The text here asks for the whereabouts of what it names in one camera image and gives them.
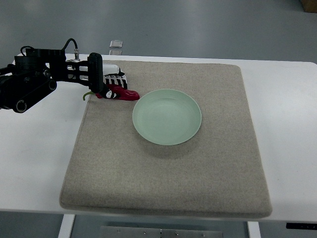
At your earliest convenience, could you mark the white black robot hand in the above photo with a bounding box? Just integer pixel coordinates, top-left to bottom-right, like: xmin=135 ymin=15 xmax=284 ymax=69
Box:
xmin=100 ymin=63 xmax=127 ymax=99

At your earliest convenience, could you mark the red pepper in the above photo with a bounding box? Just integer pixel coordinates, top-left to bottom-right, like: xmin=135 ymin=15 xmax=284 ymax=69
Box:
xmin=83 ymin=84 xmax=140 ymax=101

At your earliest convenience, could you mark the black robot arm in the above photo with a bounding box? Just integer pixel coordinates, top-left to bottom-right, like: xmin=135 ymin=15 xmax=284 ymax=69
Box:
xmin=0 ymin=38 xmax=106 ymax=113

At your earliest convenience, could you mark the clear floor plate near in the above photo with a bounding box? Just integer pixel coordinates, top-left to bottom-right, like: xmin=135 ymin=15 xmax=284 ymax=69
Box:
xmin=109 ymin=50 xmax=122 ymax=56

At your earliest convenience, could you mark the clear floor plate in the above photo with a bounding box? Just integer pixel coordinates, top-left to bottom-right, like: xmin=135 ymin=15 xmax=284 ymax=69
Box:
xmin=109 ymin=50 xmax=122 ymax=56
xmin=109 ymin=40 xmax=123 ymax=49

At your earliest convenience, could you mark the clear floor plate far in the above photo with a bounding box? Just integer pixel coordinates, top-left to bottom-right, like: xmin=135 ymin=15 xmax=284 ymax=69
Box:
xmin=109 ymin=40 xmax=123 ymax=49

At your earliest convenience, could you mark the light green plate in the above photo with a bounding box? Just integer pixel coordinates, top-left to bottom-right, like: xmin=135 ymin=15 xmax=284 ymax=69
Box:
xmin=132 ymin=89 xmax=202 ymax=146

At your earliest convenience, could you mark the beige felt mat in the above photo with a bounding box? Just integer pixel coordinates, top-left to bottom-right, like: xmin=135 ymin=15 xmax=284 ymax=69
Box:
xmin=59 ymin=60 xmax=272 ymax=219

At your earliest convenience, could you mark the white left table leg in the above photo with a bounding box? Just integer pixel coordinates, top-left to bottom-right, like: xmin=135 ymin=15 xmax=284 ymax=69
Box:
xmin=58 ymin=214 xmax=75 ymax=238

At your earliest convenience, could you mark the white table leg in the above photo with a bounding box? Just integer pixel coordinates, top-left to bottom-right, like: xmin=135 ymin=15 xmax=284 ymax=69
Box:
xmin=58 ymin=214 xmax=75 ymax=238
xmin=247 ymin=222 xmax=261 ymax=238

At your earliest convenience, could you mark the cardboard box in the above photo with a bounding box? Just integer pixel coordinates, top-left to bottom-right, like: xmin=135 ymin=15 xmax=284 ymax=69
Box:
xmin=300 ymin=0 xmax=317 ymax=13

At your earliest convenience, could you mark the white right table leg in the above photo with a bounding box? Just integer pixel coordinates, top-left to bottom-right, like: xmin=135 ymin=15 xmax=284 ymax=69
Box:
xmin=247 ymin=222 xmax=261 ymax=238

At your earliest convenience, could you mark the black table control panel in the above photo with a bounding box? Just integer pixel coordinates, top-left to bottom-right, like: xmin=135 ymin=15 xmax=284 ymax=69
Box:
xmin=286 ymin=223 xmax=317 ymax=231

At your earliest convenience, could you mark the metal base plate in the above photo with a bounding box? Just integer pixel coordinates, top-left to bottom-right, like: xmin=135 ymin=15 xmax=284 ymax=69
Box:
xmin=99 ymin=226 xmax=223 ymax=238

